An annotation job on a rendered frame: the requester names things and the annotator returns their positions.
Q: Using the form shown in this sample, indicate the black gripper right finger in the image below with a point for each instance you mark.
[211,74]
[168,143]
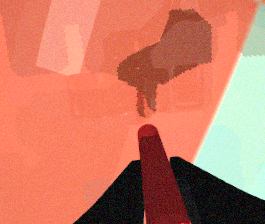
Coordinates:
[209,200]

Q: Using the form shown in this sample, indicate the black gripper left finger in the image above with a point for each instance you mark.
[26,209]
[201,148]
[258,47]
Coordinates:
[121,203]

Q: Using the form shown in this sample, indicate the red peg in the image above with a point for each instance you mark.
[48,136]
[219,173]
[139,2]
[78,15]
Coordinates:
[163,203]

